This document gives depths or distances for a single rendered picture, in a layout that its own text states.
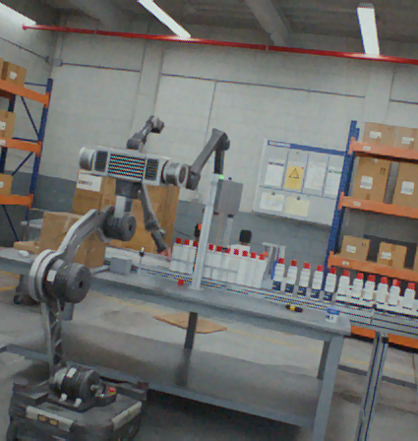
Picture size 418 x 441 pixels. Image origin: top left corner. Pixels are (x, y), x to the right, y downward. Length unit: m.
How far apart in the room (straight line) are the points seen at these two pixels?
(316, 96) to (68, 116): 3.75
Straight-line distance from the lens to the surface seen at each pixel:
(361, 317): 3.43
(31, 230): 5.78
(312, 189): 7.74
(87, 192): 7.20
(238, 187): 3.40
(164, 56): 8.76
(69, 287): 2.63
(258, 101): 8.16
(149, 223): 3.56
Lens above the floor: 1.39
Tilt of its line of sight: 3 degrees down
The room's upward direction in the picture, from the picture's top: 10 degrees clockwise
